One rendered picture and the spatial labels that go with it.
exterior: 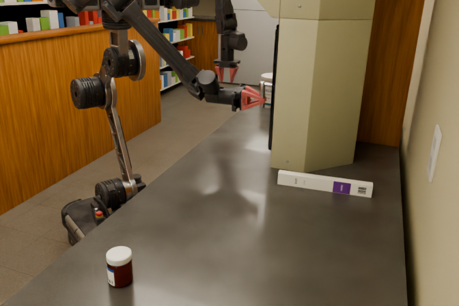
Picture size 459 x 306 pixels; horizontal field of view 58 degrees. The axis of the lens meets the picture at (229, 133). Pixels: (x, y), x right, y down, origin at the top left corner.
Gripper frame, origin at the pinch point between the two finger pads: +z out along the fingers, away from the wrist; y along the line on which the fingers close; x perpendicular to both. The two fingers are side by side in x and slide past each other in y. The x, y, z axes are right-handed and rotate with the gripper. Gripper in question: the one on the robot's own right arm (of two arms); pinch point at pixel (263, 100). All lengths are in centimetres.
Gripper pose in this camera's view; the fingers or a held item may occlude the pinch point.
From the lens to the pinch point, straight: 135.8
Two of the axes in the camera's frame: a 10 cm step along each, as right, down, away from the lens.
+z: 9.4, 1.3, -3.3
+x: 0.3, 9.0, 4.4
